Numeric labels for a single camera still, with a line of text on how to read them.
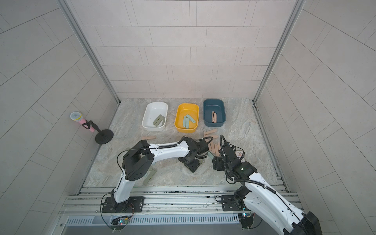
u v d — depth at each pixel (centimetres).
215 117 105
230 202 71
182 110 109
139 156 54
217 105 111
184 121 103
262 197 48
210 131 99
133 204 71
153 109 108
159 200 73
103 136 94
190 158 70
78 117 77
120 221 65
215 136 76
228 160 59
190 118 105
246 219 69
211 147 77
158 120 103
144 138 96
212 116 105
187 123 102
